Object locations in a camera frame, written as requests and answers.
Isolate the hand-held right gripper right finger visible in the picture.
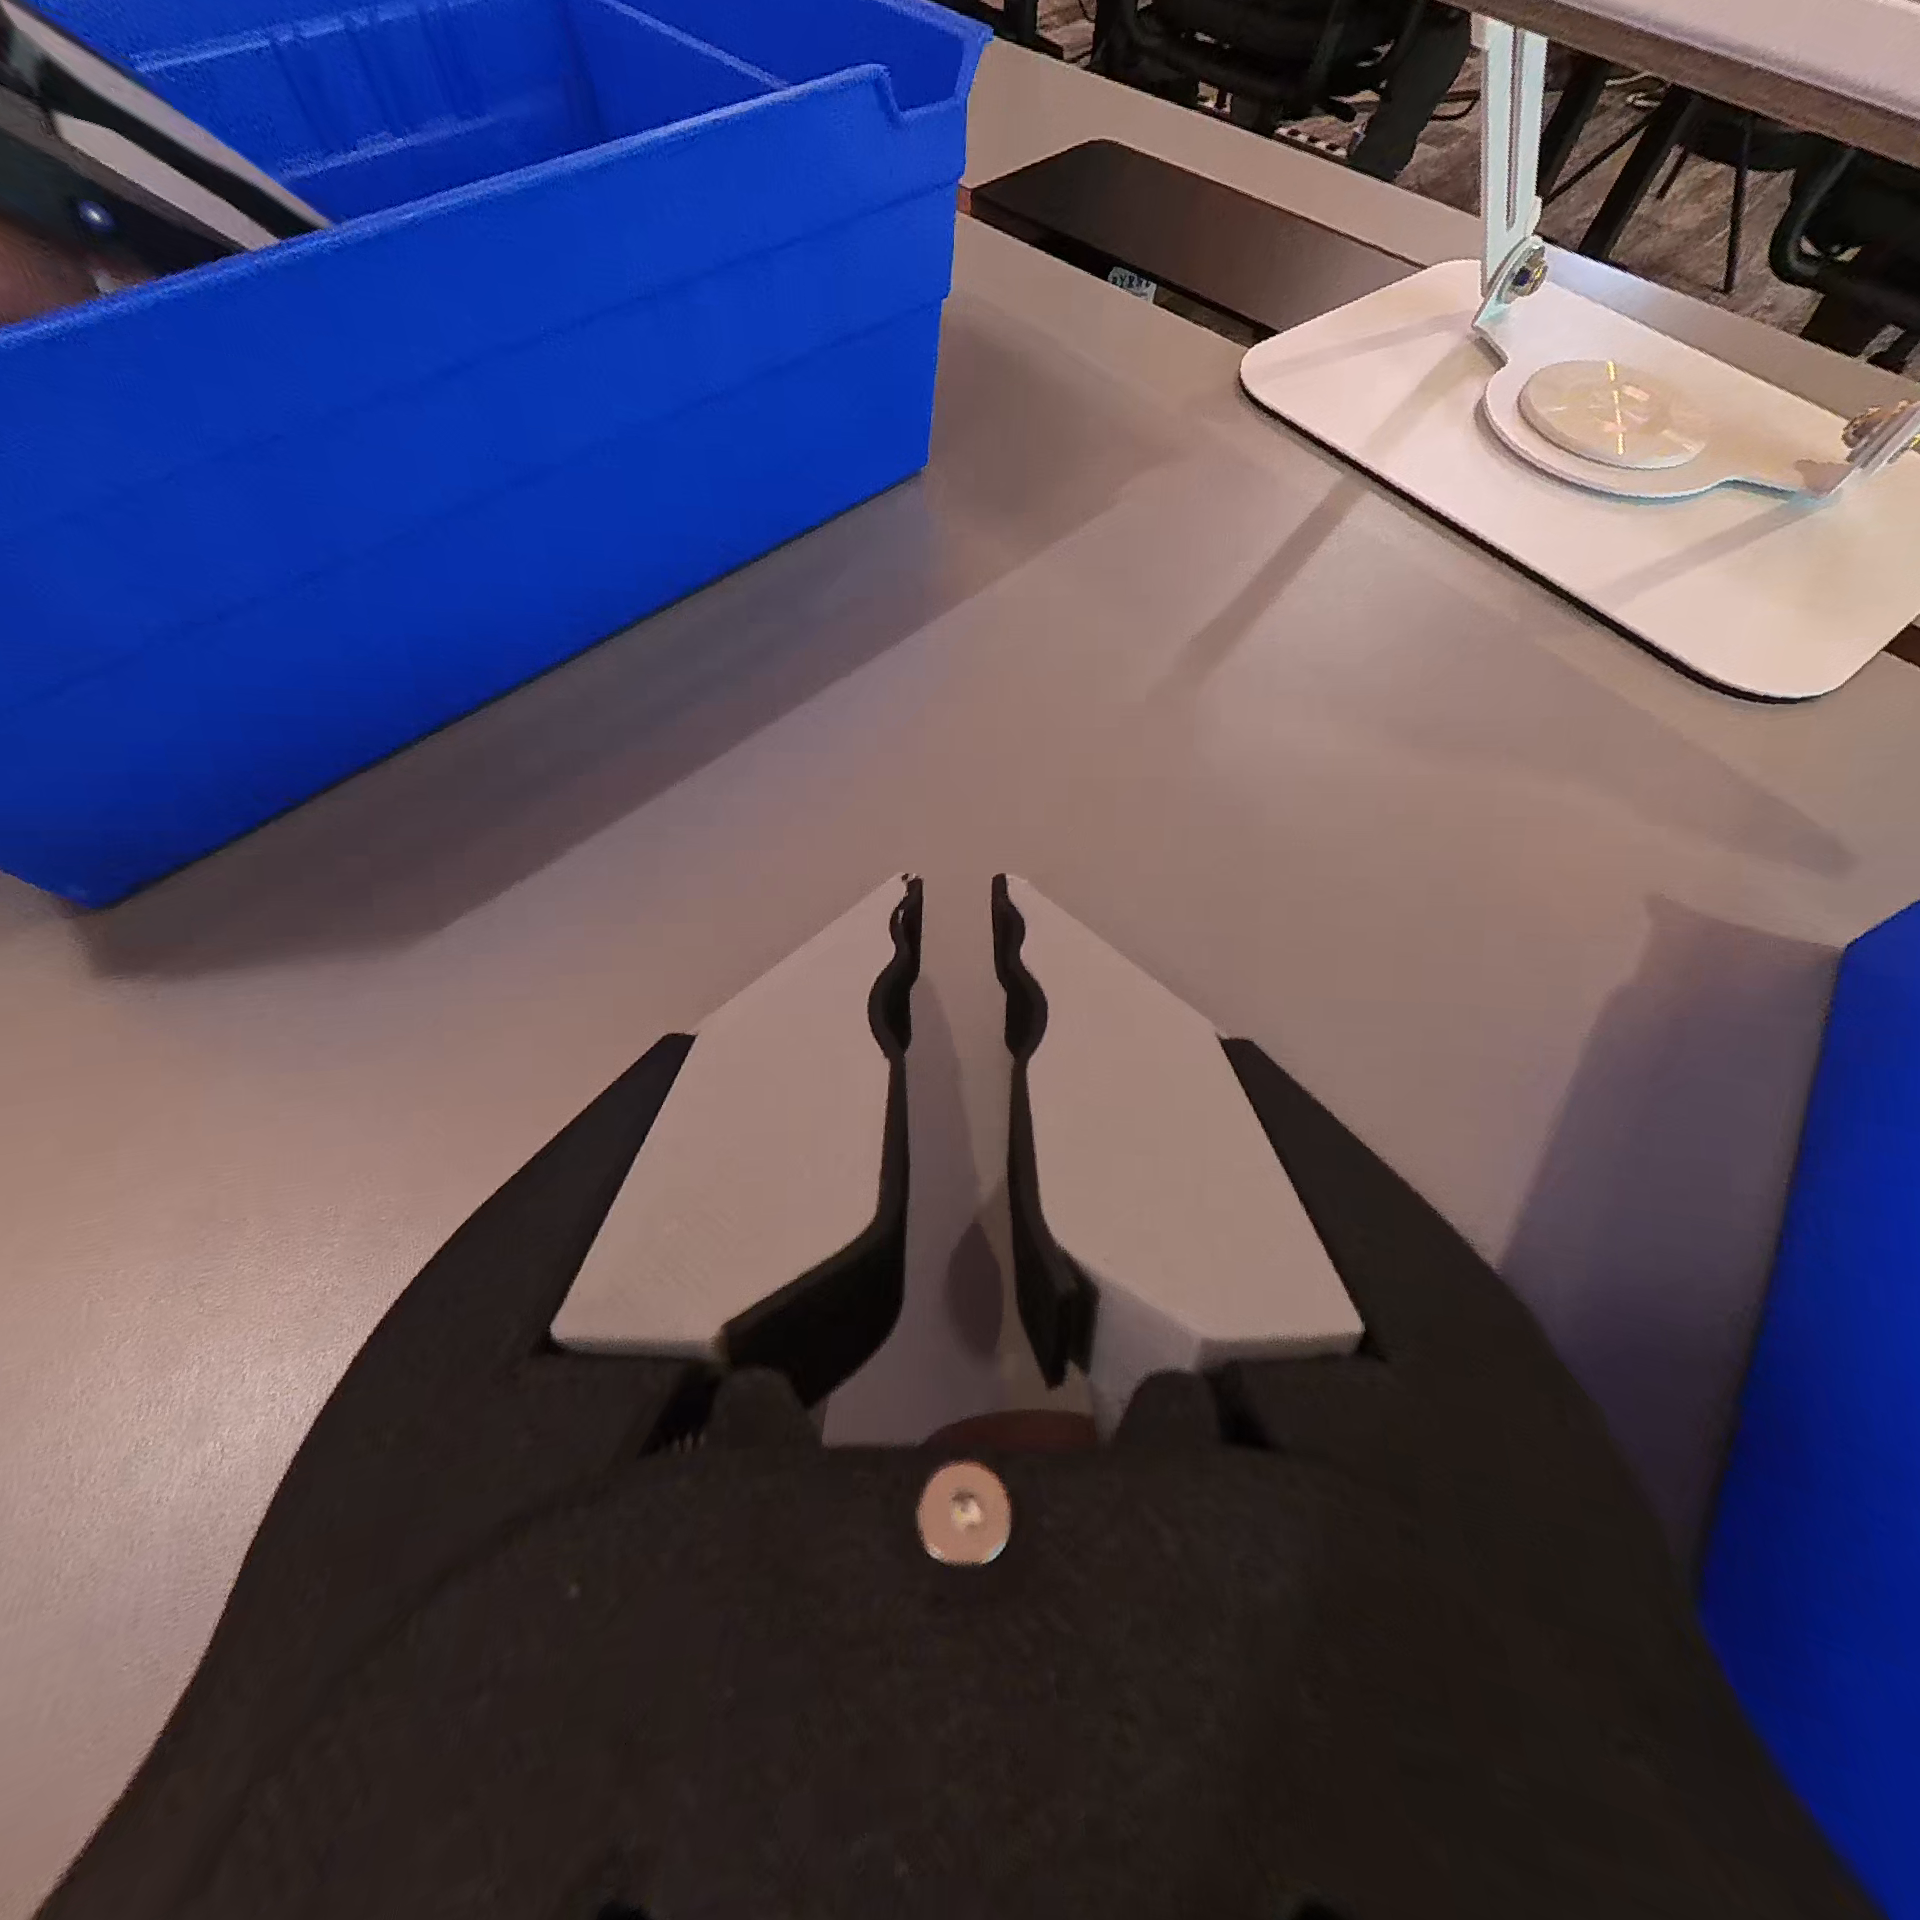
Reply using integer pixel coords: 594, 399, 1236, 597
989, 873, 1368, 1430

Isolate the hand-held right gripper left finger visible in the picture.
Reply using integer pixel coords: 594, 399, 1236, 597
548, 873, 926, 1407

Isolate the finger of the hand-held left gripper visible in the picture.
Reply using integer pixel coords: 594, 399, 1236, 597
0, 0, 336, 253

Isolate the blue plastic bin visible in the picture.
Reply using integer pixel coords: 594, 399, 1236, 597
0, 0, 992, 912
1698, 901, 1920, 1920

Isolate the white book stand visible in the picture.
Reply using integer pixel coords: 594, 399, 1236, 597
1242, 0, 1920, 702

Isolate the black office chair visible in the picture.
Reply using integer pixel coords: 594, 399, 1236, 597
1574, 88, 1920, 376
1093, 0, 1480, 182

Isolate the black desk cable cover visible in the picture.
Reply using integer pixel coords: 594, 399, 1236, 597
968, 140, 1420, 345

